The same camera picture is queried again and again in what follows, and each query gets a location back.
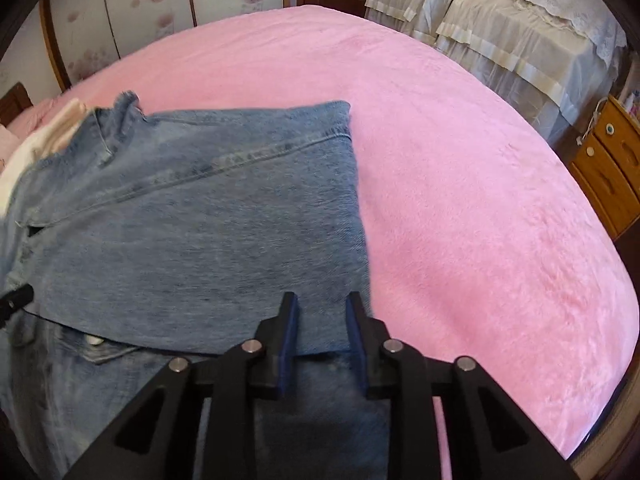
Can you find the lace covered furniture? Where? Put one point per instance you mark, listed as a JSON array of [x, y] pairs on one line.
[[551, 60]]

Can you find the folded white fleece garment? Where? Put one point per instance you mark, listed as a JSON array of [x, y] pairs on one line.
[[40, 144]]

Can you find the pink plush bed cover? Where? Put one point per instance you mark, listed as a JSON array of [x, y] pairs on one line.
[[479, 241]]

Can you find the blue denim jacket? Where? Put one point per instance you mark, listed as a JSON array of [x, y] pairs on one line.
[[175, 234]]

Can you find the wooden drawer cabinet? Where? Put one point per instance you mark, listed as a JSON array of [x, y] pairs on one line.
[[606, 167]]

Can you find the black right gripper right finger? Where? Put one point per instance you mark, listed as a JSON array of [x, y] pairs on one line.
[[453, 406]]

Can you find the floral sliding wardrobe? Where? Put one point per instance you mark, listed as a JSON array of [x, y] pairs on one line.
[[82, 37]]

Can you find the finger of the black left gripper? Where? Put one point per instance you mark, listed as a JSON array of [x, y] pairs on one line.
[[15, 301]]

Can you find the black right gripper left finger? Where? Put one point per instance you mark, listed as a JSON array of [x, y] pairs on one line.
[[197, 420]]

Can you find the wooden bed headboard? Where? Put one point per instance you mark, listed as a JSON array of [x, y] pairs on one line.
[[14, 103]]

